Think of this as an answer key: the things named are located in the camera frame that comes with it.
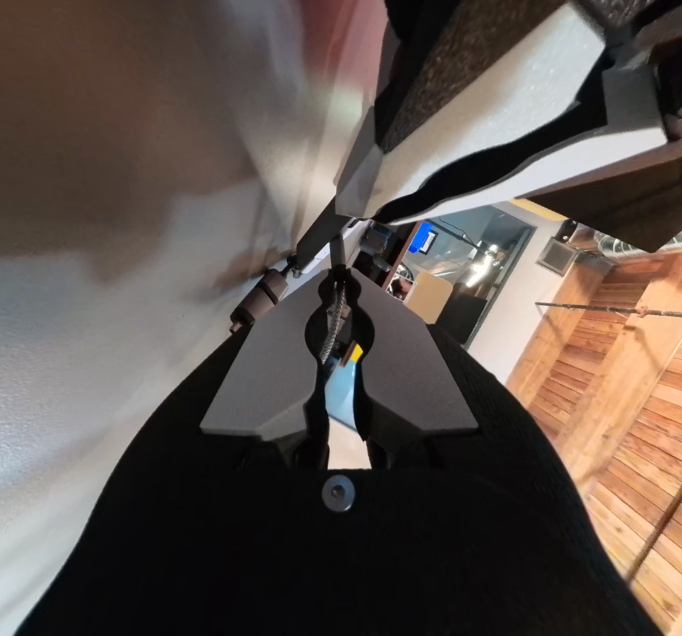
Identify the small blue plastic bin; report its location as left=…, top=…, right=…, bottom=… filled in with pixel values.
left=410, top=222, right=438, bottom=256

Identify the wall air vent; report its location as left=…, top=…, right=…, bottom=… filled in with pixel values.
left=535, top=237, right=579, bottom=274

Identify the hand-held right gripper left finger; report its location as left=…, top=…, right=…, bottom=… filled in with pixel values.
left=200, top=267, right=334, bottom=469

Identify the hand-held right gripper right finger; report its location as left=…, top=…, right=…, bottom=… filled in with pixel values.
left=346, top=267, right=478, bottom=469

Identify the short black hub cable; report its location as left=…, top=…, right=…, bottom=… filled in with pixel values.
left=229, top=266, right=300, bottom=334

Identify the black wall screen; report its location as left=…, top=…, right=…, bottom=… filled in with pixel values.
left=436, top=292, right=488, bottom=348

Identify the silver ventilation duct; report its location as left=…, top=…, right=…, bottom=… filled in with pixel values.
left=567, top=219, right=669, bottom=261

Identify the grey braided usb cable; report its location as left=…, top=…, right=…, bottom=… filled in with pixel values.
left=319, top=235, right=352, bottom=366

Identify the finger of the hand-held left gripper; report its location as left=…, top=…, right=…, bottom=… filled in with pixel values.
left=335, top=0, right=609, bottom=221
left=381, top=63, right=670, bottom=227

